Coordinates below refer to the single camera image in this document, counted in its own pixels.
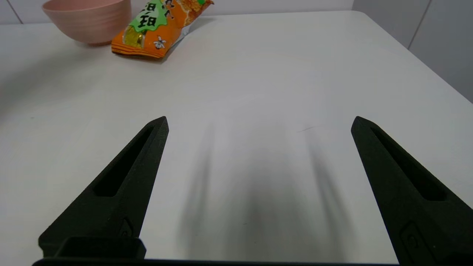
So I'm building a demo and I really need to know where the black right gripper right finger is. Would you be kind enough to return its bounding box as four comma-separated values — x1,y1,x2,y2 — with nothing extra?
351,116,473,265

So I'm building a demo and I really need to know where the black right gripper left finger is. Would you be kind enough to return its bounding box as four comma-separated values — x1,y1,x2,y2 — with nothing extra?
38,116,170,261

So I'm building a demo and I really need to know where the orange cookie snack bag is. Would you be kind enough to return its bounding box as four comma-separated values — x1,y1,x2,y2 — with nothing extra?
111,0,215,59

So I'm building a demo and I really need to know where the pink bowl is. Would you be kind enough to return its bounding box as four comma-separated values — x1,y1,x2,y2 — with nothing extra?
42,0,132,46

